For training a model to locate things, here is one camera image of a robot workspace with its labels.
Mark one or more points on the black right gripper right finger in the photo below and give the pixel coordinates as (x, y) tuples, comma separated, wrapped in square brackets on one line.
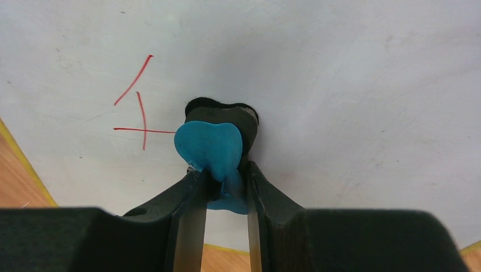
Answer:
[(284, 236)]

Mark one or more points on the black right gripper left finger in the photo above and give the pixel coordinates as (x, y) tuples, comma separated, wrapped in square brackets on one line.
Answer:
[(165, 233)]

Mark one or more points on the blue whiteboard eraser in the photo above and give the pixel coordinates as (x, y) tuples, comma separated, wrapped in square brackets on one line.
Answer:
[(217, 138)]

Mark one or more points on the yellow framed whiteboard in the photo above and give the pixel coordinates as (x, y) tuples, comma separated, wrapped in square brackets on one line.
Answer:
[(362, 104)]

